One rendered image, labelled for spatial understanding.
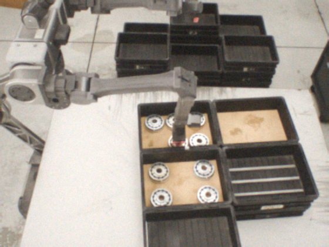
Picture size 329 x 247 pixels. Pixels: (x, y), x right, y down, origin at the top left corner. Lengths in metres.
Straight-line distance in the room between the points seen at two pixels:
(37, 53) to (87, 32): 2.52
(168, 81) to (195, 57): 1.80
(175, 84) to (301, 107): 1.31
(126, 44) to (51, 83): 1.68
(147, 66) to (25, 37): 1.40
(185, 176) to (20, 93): 0.88
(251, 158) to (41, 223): 1.10
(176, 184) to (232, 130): 0.45
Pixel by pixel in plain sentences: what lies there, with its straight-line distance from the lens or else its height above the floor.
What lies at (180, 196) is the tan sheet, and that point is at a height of 0.83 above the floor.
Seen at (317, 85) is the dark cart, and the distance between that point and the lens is 3.33.
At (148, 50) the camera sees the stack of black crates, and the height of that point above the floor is 0.49.
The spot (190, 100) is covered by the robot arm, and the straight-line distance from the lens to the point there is 1.24.
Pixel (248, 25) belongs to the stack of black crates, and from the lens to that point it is 3.37.
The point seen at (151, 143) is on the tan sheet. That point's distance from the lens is 1.88.
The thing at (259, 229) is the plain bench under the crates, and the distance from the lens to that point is 1.88.
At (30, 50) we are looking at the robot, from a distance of 1.38.
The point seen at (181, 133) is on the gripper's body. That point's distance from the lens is 1.74.
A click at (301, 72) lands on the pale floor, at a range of 3.64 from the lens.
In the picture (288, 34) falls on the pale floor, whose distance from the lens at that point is 4.02.
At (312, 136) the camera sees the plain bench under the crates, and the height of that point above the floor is 0.70.
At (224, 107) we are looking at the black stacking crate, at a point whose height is 0.87.
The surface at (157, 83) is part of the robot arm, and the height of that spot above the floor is 1.52.
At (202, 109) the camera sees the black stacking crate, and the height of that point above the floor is 0.87.
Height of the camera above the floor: 2.40
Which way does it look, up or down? 53 degrees down
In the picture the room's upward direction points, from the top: 1 degrees clockwise
